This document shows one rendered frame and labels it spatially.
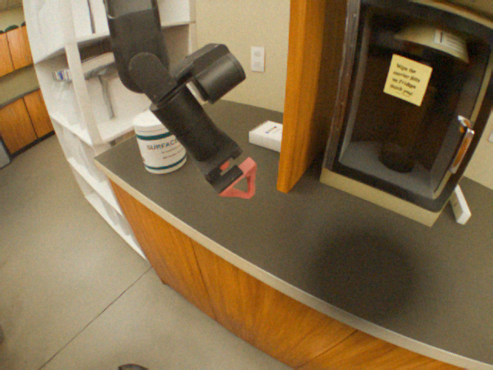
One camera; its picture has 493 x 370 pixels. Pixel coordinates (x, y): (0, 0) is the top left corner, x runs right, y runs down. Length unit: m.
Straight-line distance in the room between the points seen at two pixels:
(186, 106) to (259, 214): 0.29
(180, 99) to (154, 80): 0.04
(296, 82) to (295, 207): 0.27
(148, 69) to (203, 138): 0.12
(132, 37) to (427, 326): 0.59
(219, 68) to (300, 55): 0.18
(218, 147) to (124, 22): 0.20
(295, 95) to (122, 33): 0.31
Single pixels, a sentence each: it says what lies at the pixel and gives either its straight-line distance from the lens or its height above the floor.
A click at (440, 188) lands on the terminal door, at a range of 0.56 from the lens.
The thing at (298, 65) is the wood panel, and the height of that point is 1.23.
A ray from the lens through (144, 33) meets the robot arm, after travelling 0.26.
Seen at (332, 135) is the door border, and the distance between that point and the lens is 0.52.
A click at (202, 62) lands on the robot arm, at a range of 0.29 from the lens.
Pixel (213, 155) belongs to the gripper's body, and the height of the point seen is 1.12.
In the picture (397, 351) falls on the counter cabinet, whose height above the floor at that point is 0.81.
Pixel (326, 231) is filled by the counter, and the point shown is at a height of 0.94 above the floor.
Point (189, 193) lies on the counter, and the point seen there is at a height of 0.94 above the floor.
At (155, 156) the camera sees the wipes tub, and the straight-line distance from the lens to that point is 0.61.
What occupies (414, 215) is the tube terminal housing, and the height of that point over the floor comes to 0.95.
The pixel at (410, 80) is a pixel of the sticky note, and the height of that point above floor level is 1.24.
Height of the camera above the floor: 1.29
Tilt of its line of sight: 39 degrees down
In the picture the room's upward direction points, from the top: straight up
